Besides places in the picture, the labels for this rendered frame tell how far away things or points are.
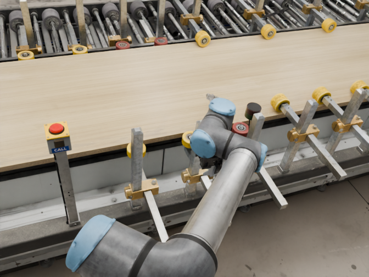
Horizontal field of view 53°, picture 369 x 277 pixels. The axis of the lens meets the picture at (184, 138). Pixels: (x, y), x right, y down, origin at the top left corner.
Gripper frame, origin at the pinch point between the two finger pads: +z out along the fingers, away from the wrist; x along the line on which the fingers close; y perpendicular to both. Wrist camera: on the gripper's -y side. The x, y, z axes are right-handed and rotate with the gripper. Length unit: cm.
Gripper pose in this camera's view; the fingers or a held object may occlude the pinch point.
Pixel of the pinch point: (212, 173)
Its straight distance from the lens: 151.0
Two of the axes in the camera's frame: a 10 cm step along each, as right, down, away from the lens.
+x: 3.5, 6.9, -6.4
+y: -9.3, 1.8, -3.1
